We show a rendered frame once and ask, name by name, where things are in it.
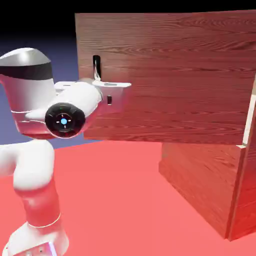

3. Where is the wooden cabinet door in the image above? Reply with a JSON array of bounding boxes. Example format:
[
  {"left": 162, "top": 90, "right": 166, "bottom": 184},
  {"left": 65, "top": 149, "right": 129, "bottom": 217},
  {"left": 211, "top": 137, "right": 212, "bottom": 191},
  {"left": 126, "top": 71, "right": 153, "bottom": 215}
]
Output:
[
  {"left": 158, "top": 142, "right": 247, "bottom": 239},
  {"left": 74, "top": 9, "right": 256, "bottom": 146}
]

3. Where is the dark metal door handle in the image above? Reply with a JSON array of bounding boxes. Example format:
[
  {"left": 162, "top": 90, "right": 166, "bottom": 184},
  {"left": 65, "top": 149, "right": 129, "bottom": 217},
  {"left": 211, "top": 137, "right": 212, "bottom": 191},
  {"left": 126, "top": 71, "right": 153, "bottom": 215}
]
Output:
[{"left": 92, "top": 54, "right": 102, "bottom": 82}]

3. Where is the red-brown wooden cabinet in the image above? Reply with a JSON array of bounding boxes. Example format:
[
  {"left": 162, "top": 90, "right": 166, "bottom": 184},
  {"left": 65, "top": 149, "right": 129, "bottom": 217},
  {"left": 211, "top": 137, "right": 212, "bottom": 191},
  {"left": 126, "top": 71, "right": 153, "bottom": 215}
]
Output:
[{"left": 74, "top": 9, "right": 256, "bottom": 242}]

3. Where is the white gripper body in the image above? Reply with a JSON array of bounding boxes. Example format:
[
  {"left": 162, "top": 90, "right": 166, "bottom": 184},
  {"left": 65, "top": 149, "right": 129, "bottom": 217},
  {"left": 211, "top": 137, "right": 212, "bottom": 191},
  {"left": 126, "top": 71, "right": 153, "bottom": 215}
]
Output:
[{"left": 92, "top": 80, "right": 132, "bottom": 113}]

